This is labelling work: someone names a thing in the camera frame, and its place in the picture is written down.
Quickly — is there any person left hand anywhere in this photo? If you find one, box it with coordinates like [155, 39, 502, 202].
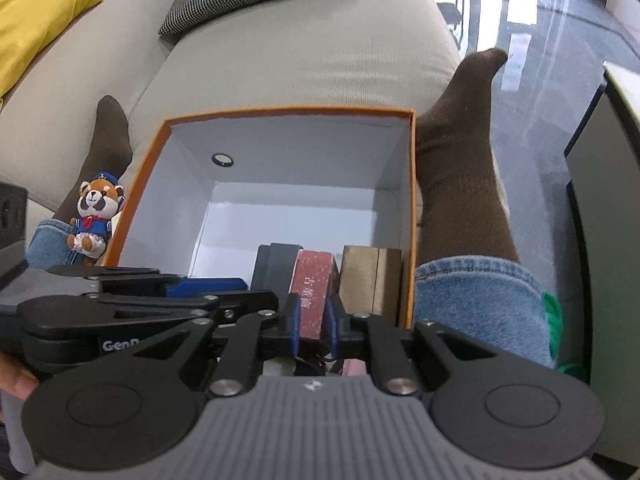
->
[0, 352, 39, 400]

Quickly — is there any orange cardboard box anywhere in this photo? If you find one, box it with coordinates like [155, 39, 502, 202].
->
[104, 106, 416, 327]

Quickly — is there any beige sofa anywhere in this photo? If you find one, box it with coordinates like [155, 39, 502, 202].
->
[1, 0, 459, 209]

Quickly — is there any left brown sock foot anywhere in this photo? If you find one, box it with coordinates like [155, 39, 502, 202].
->
[53, 96, 132, 222]

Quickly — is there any brown cardboard small box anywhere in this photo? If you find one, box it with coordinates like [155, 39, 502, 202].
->
[338, 245, 402, 325]

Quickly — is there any blue jeans leg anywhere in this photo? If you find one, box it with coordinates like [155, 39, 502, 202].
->
[26, 219, 78, 270]
[413, 256, 563, 368]

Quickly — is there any brown sock foot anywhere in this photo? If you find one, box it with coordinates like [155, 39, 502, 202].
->
[416, 48, 518, 263]
[53, 96, 132, 222]

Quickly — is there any yellow cushion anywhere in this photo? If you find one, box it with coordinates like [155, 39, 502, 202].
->
[1, 0, 103, 94]

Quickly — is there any pink plush pouch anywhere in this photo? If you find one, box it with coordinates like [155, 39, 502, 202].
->
[324, 359, 368, 376]

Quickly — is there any marble coffee table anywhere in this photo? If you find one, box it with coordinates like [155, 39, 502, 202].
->
[565, 62, 639, 465]

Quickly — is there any left blue jeans leg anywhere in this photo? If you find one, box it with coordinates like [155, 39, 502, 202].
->
[26, 219, 78, 270]

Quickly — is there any red panda plush toy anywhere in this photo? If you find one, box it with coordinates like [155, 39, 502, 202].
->
[66, 171, 126, 266]

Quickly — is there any black square gift box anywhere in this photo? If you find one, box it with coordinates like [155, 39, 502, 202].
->
[250, 243, 303, 306]

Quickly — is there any maroon patterned box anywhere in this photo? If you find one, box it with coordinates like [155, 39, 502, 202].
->
[290, 249, 338, 340]

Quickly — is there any right blue jeans leg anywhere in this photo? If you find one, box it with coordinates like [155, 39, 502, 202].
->
[413, 256, 563, 368]

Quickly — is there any right brown sock foot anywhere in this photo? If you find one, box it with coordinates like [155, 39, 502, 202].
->
[416, 48, 518, 263]

